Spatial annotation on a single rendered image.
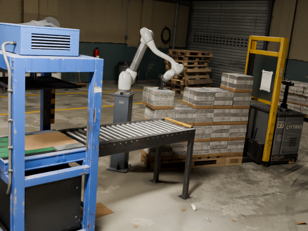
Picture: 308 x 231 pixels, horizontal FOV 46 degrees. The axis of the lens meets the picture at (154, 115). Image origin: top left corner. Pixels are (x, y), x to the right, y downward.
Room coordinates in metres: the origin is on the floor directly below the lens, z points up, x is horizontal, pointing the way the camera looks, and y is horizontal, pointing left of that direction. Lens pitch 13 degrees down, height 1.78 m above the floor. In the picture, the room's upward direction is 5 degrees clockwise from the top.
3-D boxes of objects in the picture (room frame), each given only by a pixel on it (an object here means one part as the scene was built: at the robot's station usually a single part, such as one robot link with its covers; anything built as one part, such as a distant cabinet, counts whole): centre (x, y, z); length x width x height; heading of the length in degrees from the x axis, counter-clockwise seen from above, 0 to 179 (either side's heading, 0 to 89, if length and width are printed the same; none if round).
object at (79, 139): (3.18, 0.66, 0.77); 0.47 x 0.05 x 0.05; 42
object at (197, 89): (4.96, -0.59, 1.06); 0.37 x 0.29 x 0.01; 25
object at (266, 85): (5.39, -1.55, 1.27); 0.57 x 0.01 x 0.65; 24
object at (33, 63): (2.90, 0.98, 1.50); 0.94 x 0.68 x 0.10; 42
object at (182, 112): (4.92, -0.47, 0.42); 1.17 x 0.39 x 0.83; 114
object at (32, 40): (2.90, 0.98, 1.65); 0.60 x 0.45 x 0.20; 42
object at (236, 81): (5.21, -1.14, 0.65); 0.39 x 0.30 x 1.29; 24
